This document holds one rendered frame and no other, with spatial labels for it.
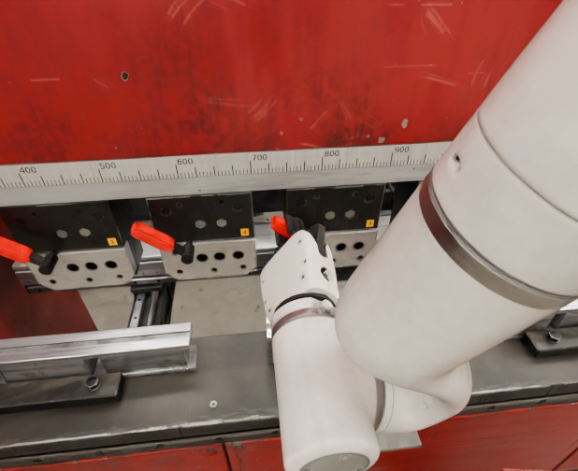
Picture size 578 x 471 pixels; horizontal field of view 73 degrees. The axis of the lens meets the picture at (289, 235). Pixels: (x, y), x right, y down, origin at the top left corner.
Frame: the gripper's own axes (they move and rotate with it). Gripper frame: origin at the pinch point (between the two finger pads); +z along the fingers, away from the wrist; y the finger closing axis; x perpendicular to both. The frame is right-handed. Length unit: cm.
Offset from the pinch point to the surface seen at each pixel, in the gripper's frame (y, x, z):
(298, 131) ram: -12.3, -7.1, 3.9
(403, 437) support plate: 13.6, 30.1, -18.7
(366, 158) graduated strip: -14.4, 3.4, 3.8
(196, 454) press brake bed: 57, 16, -7
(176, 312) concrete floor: 133, 36, 96
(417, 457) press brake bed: 39, 70, -7
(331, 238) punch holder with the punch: -0.6, 8.5, 3.4
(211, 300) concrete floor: 122, 51, 102
